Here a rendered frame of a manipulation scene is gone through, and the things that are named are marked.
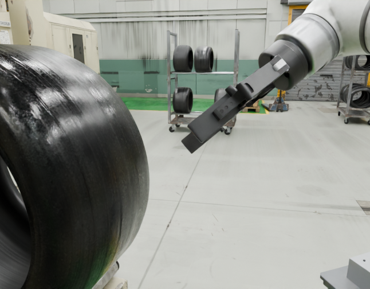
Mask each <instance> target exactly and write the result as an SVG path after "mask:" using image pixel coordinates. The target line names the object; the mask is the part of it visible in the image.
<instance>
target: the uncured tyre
mask: <svg viewBox="0 0 370 289"><path fill-rule="evenodd" d="M8 168H9V170H10V172H11V174H12V176H13V178H14V180H15V182H16V184H17V186H18V188H19V191H18V189H17V187H16V186H15V184H14V182H13V180H12V178H11V176H10V173H9V171H8ZM148 198H149V166H148V159H147V153H146V150H145V147H144V143H143V140H142V137H141V134H140V131H139V129H138V127H137V125H136V123H135V120H134V118H133V117H132V115H131V113H130V111H129V109H128V108H127V106H126V105H125V104H124V102H123V101H122V99H121V98H120V96H119V95H118V94H117V93H116V91H115V90H114V89H113V88H112V87H111V86H110V85H109V84H108V83H107V82H106V81H105V80H104V79H103V78H102V77H101V76H100V75H99V74H97V73H96V72H95V71H94V70H92V69H91V68H90V67H88V66H86V65H85V64H83V63H82V62H80V61H78V60H76V59H74V58H72V57H70V56H67V55H65V54H63V53H61V52H58V51H56V50H53V49H49V48H45V47H41V46H34V45H14V44H0V289H92V288H93V286H94V285H95V284H96V283H97V282H98V281H99V280H100V279H101V278H102V277H103V276H104V274H105V273H106V272H107V271H108V270H109V269H110V268H111V266H113V265H114V264H115V262H116V261H117V260H118V259H119V258H120V257H121V256H122V254H123V253H124V252H125V251H126V250H127V249H128V248H129V246H130V245H131V244H132V242H133V241H134V239H135V237H136V235H137V233H138V231H139V229H140V226H141V224H142V221H143V218H144V215H145V211H146V209H147V204H148Z"/></svg>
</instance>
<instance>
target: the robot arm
mask: <svg viewBox="0 0 370 289"><path fill-rule="evenodd" d="M364 54H365V55H370V0H313V1H312V2H311V3H310V4H309V6H308V7H307V8H306V10H305V11H304V13H303V14H302V15H301V16H299V17H298V18H296V19H295V20H294V21H293V22H292V23H291V24H290V25H289V26H287V27H286V28H285V29H284V30H283V31H281V32H280V33H278V34H277V35H276V37H275V39H274V43H273V44H272V45H270V46H269V47H268V48H267V49H265V50H264V51H263V52H262V53H261V54H260V55H259V58H258V65H259V68H258V69H257V70H256V71H255V72H254V73H253V74H252V75H250V76H249V77H247V78H246V79H244V80H243V81H241V82H239V83H238V84H237V85H236V88H234V87H233V86H232V85H229V86H228V87H227V88H226V89H225V91H226V92H227V94H225V95H224V96H223V97H221V98H220V99H219V100H218V101H216V102H215V103H214V104H213V105H212V106H210V107H209V108H208V109H206V110H205V111H204V112H203V113H202V114H200V115H199V116H198V117H197V118H195V119H194V120H193V121H192V122H191V123H189V124H188V126H187V127H188V128H189V130H190V131H191V133H189V134H188V135H187V136H186V137H185V138H183V139H182V140H181V142H182V143H183V145H184V146H185V147H186V149H187V150H188V151H189V152H190V153H191V154H192V153H194V152H195V151H196V150H197V149H198V148H200V147H201V146H202V145H204V144H205V143H206V142H207V141H208V140H209V139H211V138H212V137H213V136H214V135H215V134H217V133H218V132H219V131H221V132H223V131H224V130H225V129H224V128H223V127H224V125H225V124H226V123H228V122H229V121H230V120H231V119H232V118H233V117H235V116H236V115H237V114H238V113H240V112H241V111H242V110H243V109H244V108H246V107H250V106H252V105H253V104H254V103H255V102H256V101H258V100H259V99H262V98H263V97H265V96H266V95H267V94H269V92H270V91H272V90H273V89H274V88H277V89H279V90H282V91H288V90H290V89H292V88H293V87H294V86H295V85H297V84H298V83H299V82H300V81H301V80H302V79H308V78H309V77H310V76H311V75H312V74H315V73H316V72H317V71H319V70H321V69H323V67H325V66H326V65H327V64H329V63H330V62H332V61H333V60H334V59H335V58H336V57H337V56H343V57H345V56H353V55H364Z"/></svg>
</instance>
